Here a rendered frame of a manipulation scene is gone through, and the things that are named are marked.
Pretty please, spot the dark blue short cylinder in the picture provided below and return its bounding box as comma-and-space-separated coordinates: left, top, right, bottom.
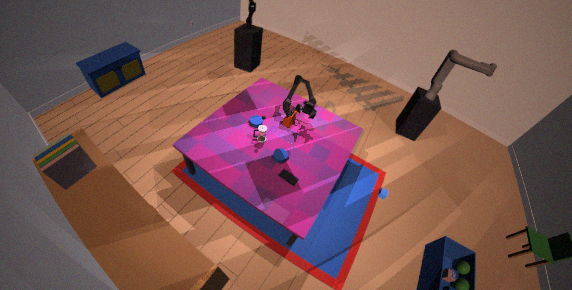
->
250, 115, 263, 128
273, 148, 288, 163

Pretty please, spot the glass french press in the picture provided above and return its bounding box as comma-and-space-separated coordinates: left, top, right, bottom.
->
253, 116, 267, 143

